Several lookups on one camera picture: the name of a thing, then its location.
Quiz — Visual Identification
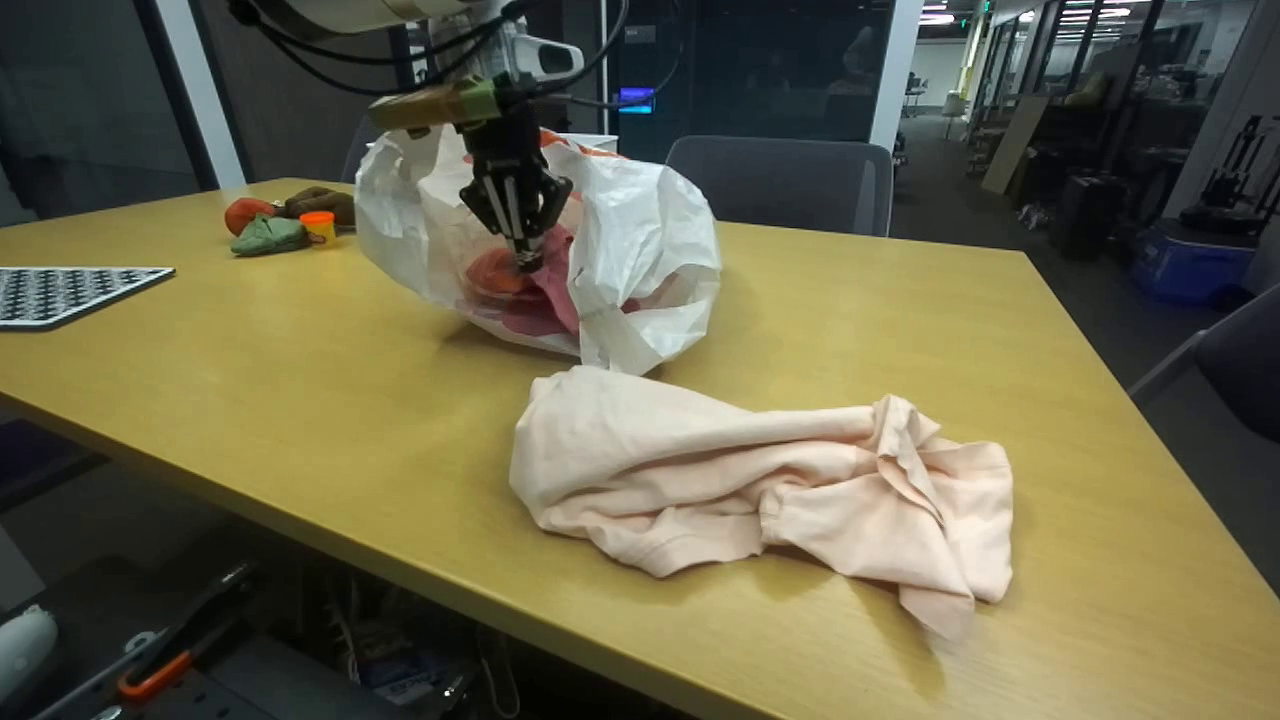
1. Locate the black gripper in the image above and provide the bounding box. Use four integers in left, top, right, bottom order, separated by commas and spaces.
454, 74, 577, 271

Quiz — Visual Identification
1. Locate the hot pink clothing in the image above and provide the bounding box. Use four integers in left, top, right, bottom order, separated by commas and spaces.
461, 218, 589, 338

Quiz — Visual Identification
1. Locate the white plastic carrier bag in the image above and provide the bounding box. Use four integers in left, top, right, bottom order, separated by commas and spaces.
346, 125, 722, 378

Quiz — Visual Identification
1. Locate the peach pink clothing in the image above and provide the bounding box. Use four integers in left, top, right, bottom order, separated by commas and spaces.
503, 363, 1019, 642

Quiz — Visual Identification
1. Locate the brown plush toy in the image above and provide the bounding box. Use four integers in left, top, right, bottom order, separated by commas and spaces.
280, 183, 360, 234

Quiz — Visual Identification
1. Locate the small orange plush toy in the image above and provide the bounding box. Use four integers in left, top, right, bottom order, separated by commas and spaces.
296, 203, 341, 248

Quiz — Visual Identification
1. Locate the white pillar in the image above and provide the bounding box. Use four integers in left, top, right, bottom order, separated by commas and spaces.
146, 0, 252, 198
862, 0, 926, 157

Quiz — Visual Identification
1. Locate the wooden board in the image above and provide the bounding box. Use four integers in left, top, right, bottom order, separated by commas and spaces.
978, 88, 1053, 198

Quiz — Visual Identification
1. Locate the orange black bar clamp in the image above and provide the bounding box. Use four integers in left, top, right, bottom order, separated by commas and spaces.
108, 562, 258, 706

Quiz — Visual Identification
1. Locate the blue storage bin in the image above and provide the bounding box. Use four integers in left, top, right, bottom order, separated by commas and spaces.
1126, 218, 1260, 312

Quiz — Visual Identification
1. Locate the dark office chair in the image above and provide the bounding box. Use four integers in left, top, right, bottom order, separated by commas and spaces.
1126, 279, 1280, 453

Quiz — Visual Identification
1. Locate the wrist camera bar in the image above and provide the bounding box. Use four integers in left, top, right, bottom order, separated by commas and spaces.
362, 74, 501, 134

